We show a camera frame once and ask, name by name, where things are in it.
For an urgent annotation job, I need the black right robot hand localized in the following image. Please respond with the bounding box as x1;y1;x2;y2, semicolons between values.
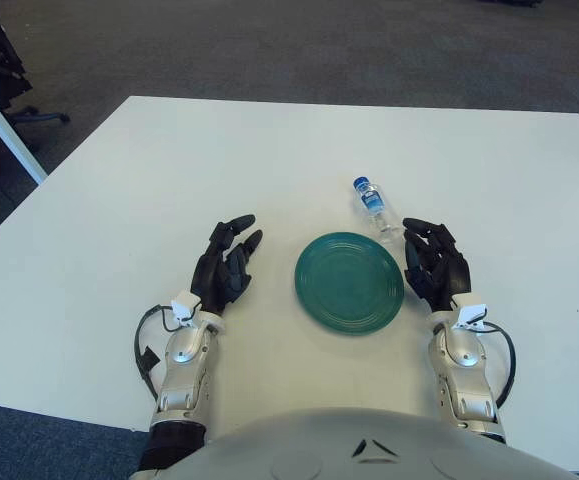
401;216;472;314

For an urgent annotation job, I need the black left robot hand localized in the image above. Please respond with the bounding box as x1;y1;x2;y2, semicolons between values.
190;214;264;319

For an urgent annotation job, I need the clear plastic bottle blue cap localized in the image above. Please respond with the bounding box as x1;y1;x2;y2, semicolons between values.
352;175;404;245

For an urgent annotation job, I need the green round plate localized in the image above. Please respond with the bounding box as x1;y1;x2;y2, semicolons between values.
294;231;405;335

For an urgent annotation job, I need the grey robot torso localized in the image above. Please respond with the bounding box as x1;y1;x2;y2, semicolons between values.
136;407;575;480

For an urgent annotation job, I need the white desk with leg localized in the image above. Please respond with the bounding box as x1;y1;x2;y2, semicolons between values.
0;71;49;185

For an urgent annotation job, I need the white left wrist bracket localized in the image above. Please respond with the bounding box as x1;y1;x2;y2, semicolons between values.
171;293;203;326

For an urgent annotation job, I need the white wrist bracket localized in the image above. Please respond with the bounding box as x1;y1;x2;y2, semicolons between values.
451;293;488;329
171;293;203;326

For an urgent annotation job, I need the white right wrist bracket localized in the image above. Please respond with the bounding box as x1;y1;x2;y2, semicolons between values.
451;293;488;329

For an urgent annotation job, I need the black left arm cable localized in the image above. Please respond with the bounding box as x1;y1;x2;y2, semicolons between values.
135;304;178;401

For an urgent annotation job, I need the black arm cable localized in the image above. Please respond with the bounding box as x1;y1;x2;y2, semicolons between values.
473;322;517;406
135;304;178;401

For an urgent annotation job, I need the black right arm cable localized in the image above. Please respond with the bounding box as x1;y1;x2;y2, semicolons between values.
473;322;517;406

